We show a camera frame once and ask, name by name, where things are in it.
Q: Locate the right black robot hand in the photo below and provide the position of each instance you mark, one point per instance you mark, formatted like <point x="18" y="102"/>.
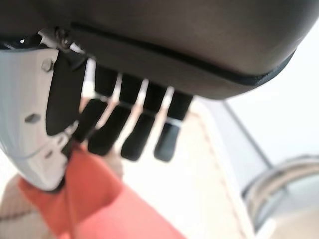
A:
<point x="174" y="37"/>

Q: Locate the red cloth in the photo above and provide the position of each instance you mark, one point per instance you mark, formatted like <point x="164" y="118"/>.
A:
<point x="104" y="204"/>

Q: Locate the white wicker basket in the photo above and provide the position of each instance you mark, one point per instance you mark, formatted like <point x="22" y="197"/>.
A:
<point x="187" y="174"/>

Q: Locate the round glass washer door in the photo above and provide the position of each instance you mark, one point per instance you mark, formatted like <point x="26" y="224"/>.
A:
<point x="286" y="169"/>

